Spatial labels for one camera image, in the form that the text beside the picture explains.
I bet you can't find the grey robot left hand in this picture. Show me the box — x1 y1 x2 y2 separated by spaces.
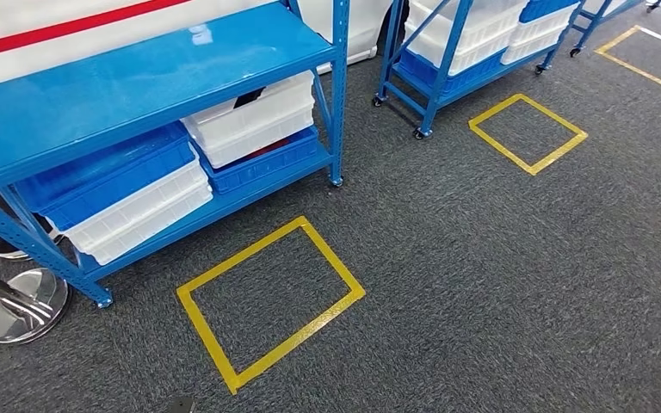
164 395 198 413

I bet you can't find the blue steel shelf rack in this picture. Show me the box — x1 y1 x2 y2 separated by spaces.
0 0 350 310

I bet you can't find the blue shelf cart with casters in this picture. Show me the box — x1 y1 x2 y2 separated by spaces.
568 0 646 59
372 0 586 141

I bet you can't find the chrome stanchion base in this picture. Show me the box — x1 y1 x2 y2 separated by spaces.
0 261 71 346
0 215 65 262

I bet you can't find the red item in crate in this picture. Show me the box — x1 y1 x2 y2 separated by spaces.
246 138 296 159

